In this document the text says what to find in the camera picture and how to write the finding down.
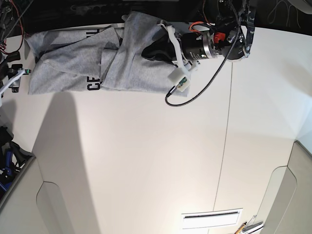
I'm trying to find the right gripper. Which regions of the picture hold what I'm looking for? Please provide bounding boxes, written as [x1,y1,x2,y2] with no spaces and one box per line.
[0,64,32,98]

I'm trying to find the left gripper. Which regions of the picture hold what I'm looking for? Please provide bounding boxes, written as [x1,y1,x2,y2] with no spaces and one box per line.
[141,23,200,76]

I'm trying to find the grey T-shirt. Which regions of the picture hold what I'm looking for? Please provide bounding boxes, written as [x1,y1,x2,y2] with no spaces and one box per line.
[27,12,175,95]

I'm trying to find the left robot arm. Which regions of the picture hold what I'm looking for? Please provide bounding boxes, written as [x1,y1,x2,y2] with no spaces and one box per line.
[141,0,256,71]

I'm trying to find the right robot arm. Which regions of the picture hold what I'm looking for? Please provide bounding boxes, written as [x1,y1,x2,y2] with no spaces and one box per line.
[0,0,33,98]

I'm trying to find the grey bin left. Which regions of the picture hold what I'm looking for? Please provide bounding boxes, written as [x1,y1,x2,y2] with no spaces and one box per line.
[0,141,35,202]

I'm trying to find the blue tool in bin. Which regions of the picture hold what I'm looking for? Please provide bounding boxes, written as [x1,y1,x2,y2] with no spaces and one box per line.
[0,149,14,192]

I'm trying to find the tools at bottom edge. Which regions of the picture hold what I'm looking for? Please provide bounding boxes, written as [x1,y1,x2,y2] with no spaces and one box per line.
[235,215,264,234]

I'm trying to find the grey panel right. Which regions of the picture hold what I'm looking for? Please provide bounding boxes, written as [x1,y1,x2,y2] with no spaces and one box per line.
[254,141,312,234]

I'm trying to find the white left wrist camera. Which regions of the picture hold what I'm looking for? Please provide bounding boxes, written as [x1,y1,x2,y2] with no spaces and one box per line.
[168,67,191,92]

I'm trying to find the black braided camera cable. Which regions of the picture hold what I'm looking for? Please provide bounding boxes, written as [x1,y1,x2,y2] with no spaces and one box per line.
[165,0,241,107]

